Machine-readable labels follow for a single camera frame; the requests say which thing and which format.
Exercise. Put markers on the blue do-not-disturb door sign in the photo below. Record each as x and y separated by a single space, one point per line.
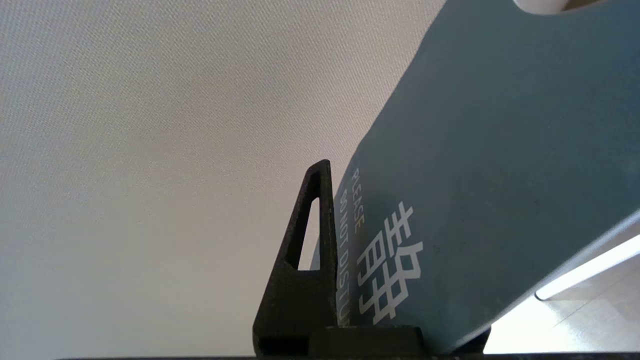
500 150

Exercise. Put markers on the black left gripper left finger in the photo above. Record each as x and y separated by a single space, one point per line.
300 305

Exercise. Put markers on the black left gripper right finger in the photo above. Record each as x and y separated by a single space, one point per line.
477 342

